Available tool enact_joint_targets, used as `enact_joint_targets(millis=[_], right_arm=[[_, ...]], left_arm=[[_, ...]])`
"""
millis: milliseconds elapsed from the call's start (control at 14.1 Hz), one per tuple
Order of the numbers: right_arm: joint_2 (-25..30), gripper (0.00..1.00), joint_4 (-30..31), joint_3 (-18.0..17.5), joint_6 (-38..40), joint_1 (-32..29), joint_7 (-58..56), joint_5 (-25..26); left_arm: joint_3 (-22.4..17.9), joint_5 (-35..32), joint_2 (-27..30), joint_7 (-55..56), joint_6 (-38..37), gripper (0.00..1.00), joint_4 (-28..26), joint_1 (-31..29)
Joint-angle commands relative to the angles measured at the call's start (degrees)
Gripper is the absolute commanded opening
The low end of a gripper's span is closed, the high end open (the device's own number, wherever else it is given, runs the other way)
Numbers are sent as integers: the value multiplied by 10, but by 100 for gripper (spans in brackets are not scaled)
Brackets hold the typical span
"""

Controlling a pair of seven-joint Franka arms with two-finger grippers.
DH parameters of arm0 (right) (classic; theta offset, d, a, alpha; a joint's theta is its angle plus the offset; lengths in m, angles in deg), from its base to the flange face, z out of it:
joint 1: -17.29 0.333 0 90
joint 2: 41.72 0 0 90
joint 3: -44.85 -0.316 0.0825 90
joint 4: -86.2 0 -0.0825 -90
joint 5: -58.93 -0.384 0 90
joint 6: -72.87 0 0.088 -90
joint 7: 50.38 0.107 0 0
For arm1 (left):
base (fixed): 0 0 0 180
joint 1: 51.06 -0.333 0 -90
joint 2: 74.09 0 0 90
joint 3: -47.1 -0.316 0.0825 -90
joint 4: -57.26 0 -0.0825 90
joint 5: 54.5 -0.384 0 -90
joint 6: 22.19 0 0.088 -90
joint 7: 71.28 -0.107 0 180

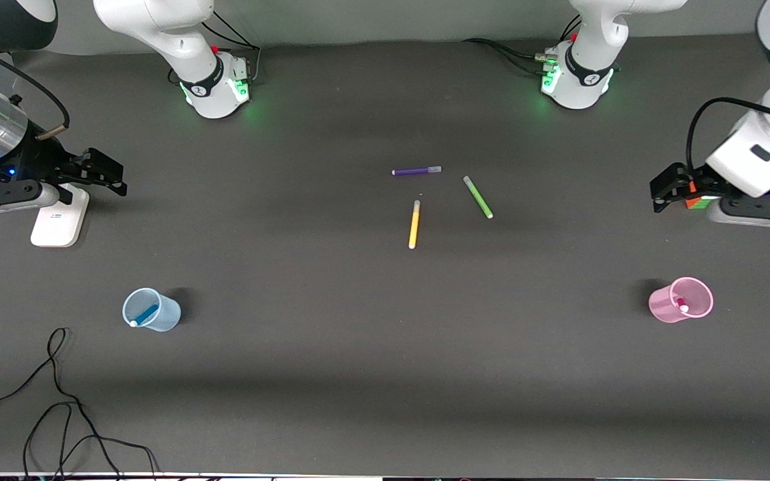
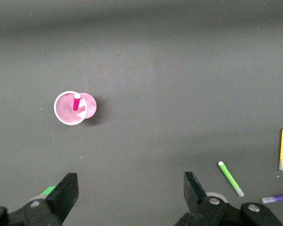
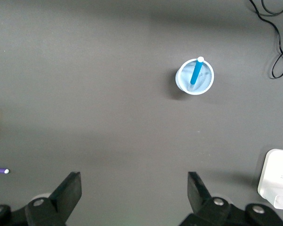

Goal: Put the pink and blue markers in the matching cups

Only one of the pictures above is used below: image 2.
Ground pink marker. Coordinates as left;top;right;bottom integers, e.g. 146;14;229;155
72;93;81;111

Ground green marker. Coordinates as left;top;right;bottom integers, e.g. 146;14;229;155
218;161;245;197

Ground pink plastic cup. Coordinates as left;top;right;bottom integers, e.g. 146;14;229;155
53;90;97;126

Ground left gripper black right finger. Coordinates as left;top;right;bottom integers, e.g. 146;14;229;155
174;171;283;226

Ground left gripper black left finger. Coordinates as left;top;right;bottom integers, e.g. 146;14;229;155
0;172;79;226

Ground purple marker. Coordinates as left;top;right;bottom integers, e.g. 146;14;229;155
261;193;283;204

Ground rubik's cube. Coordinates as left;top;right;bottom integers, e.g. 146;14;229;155
39;186;57;196

